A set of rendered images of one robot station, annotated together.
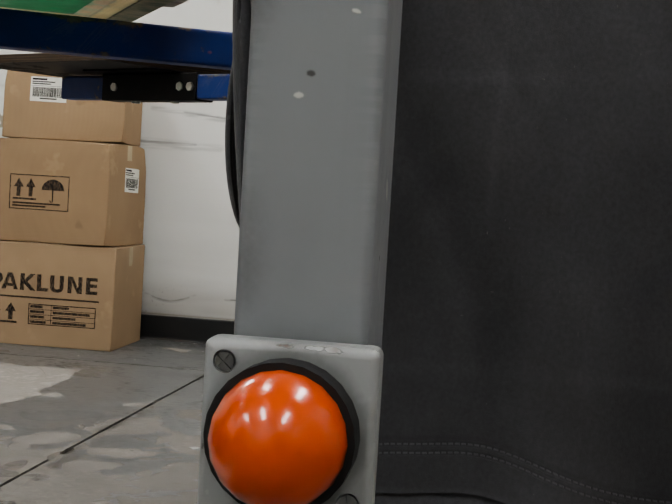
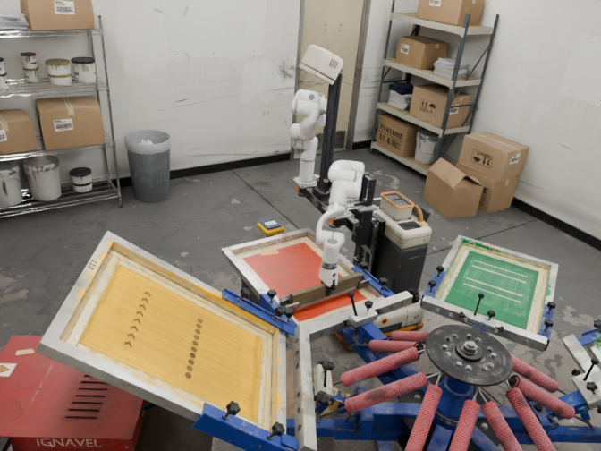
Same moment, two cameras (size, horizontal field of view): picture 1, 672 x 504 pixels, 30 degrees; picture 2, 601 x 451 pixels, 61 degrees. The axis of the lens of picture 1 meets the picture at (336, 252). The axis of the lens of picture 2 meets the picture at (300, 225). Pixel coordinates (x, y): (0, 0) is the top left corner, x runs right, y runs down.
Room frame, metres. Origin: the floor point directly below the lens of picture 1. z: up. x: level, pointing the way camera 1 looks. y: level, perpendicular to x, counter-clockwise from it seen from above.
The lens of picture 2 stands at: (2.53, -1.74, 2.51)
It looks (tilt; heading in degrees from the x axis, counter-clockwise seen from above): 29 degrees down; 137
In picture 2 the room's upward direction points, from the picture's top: 5 degrees clockwise
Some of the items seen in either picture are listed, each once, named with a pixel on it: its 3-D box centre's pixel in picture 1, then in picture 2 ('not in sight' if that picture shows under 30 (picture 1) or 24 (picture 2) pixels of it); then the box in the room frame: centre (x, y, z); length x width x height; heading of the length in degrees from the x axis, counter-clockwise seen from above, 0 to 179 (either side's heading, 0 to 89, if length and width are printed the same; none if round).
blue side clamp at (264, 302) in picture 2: not in sight; (279, 315); (1.11, -0.51, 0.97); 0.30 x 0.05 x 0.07; 171
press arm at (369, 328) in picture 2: not in sight; (368, 331); (1.47, -0.29, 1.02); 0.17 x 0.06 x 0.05; 171
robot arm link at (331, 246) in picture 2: not in sight; (334, 246); (1.11, -0.20, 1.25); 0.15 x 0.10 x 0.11; 132
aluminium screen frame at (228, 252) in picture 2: not in sight; (302, 275); (0.91, -0.20, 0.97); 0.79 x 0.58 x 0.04; 171
